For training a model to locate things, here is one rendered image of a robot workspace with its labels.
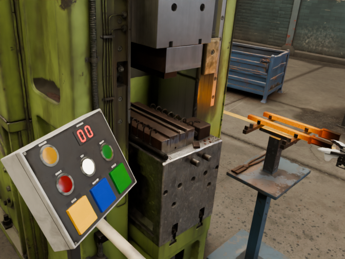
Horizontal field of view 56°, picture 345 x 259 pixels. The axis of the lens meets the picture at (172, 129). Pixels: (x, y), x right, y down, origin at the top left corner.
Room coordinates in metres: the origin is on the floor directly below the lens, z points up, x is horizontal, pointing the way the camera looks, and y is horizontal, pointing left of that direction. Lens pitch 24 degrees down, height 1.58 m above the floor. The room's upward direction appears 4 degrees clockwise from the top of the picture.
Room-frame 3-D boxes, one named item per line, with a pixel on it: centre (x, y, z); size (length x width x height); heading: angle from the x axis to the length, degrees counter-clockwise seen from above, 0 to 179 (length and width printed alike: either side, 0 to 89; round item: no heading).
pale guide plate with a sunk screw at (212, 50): (1.60, -0.16, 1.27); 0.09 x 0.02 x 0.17; 135
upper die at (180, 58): (1.43, 0.12, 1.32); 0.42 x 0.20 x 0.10; 45
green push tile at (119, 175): (0.88, 0.16, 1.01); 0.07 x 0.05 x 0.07; 160
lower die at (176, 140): (1.43, 0.12, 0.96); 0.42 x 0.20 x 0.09; 45
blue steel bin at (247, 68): (5.39, -1.11, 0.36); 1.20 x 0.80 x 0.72; 56
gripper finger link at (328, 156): (1.33, -0.71, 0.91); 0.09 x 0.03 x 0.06; 81
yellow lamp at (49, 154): (0.72, 0.31, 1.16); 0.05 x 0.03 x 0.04; 135
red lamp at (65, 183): (0.71, 0.27, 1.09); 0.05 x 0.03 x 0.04; 135
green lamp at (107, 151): (0.90, 0.20, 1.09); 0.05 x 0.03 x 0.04; 135
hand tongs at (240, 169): (1.72, -0.56, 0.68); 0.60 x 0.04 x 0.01; 134
